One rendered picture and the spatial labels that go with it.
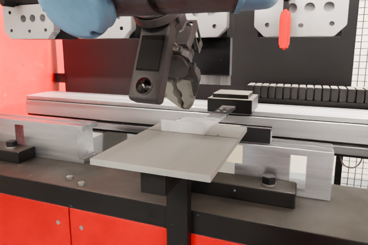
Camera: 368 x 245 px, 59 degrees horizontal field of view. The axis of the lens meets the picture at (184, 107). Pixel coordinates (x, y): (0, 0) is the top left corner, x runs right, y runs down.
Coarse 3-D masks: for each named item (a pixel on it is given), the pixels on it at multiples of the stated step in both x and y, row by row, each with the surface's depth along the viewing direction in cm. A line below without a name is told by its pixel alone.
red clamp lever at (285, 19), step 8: (288, 0) 52; (288, 8) 53; (280, 16) 53; (288, 16) 52; (280, 24) 53; (288, 24) 52; (280, 32) 53; (288, 32) 53; (280, 40) 53; (288, 40) 53
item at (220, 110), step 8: (216, 96) 87; (224, 96) 86; (232, 96) 85; (240, 96) 84; (248, 96) 84; (256, 96) 90; (208, 104) 87; (216, 104) 86; (224, 104) 85; (232, 104) 85; (240, 104) 84; (248, 104) 83; (256, 104) 90; (216, 112) 76; (224, 112) 76; (232, 112) 85; (240, 112) 84; (248, 112) 83
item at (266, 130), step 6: (240, 126) 65; (246, 126) 65; (252, 126) 65; (258, 126) 66; (264, 126) 65; (270, 126) 65; (246, 132) 65; (252, 132) 64; (258, 132) 64; (264, 132) 64; (270, 132) 63; (246, 138) 65; (252, 138) 65; (258, 138) 64; (264, 138) 64; (270, 138) 63
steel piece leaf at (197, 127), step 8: (168, 120) 61; (176, 120) 60; (184, 120) 69; (192, 120) 69; (200, 120) 69; (168, 128) 61; (176, 128) 60; (184, 128) 60; (192, 128) 59; (200, 128) 59; (208, 128) 63
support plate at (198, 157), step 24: (120, 144) 53; (144, 144) 53; (168, 144) 53; (192, 144) 53; (216, 144) 53; (120, 168) 45; (144, 168) 43; (168, 168) 42; (192, 168) 42; (216, 168) 43
